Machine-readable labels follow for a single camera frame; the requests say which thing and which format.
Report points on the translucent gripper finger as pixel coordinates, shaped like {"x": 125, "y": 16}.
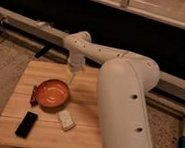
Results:
{"x": 69, "y": 77}

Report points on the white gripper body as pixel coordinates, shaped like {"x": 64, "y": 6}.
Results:
{"x": 76, "y": 61}

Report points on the orange ceramic bowl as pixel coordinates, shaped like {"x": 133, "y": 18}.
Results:
{"x": 52, "y": 93}

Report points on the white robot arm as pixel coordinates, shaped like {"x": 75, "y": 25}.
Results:
{"x": 123, "y": 80}

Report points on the wooden table board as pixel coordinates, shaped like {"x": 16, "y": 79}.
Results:
{"x": 47, "y": 132}

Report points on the white remote control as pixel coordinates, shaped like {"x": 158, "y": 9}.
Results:
{"x": 66, "y": 121}

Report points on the black smartphone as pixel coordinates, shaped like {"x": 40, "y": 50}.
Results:
{"x": 25, "y": 126}

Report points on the black handle on rail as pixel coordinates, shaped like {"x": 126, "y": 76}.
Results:
{"x": 43, "y": 51}

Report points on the metal rail beam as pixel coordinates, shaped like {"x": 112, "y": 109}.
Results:
{"x": 31, "y": 26}

